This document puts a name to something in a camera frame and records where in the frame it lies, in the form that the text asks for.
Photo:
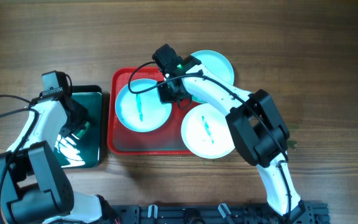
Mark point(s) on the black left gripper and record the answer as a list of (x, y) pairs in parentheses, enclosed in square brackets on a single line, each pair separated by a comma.
[(81, 112)]

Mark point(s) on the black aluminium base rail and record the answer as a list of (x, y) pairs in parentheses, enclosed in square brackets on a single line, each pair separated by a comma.
[(305, 213)]

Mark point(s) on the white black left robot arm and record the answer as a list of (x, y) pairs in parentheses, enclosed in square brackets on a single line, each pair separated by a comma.
[(33, 186)]

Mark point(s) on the green scrubbing sponge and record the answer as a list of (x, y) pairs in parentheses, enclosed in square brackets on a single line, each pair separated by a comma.
[(81, 130)]

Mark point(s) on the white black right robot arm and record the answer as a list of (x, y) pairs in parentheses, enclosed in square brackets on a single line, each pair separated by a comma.
[(257, 129)]

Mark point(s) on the red plastic tray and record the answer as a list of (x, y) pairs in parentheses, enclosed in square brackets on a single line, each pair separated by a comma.
[(165, 140)]

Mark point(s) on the white plate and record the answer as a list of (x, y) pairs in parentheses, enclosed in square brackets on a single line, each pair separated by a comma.
[(141, 112), (205, 132), (216, 63)]

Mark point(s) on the dark green water tray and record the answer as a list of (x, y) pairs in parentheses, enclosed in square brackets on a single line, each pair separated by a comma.
[(85, 152)]

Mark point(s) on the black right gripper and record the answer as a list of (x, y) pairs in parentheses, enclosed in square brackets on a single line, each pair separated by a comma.
[(165, 99)]

